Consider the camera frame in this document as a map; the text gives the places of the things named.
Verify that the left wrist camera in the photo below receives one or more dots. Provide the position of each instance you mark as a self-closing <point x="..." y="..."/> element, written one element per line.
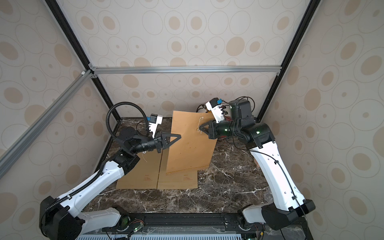
<point x="154" y="121"/>

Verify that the back aluminium rail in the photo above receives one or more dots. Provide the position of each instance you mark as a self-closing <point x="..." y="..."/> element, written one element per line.
<point x="186" y="69"/>

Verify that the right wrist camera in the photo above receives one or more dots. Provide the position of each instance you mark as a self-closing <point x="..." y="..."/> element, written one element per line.
<point x="215" y="107"/>

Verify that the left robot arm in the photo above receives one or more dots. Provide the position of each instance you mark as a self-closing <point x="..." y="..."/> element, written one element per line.
<point x="63" y="218"/>

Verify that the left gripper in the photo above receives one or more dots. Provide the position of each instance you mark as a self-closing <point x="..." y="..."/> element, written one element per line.
<point x="162" y="142"/>

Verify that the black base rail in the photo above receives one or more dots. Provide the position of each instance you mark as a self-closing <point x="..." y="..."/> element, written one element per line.
<point x="224" y="226"/>

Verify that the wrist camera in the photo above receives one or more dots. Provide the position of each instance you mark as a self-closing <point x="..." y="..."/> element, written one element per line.
<point x="215" y="107"/>
<point x="154" y="121"/>

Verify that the left aluminium rail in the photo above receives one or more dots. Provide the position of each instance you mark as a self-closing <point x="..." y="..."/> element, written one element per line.
<point x="27" y="138"/>

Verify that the aluminium rail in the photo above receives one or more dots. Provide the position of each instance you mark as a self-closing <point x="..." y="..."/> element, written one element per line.
<point x="186" y="69"/>
<point x="27" y="138"/>

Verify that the brown file envelope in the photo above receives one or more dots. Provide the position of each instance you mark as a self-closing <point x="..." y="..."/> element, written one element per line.
<point x="194" y="151"/>
<point x="144" y="175"/>
<point x="178" y="181"/>

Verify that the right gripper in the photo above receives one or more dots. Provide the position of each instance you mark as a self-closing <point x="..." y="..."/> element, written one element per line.
<point x="211" y="130"/>

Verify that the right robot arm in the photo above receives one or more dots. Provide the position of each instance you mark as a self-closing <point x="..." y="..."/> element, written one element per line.
<point x="235" y="120"/>

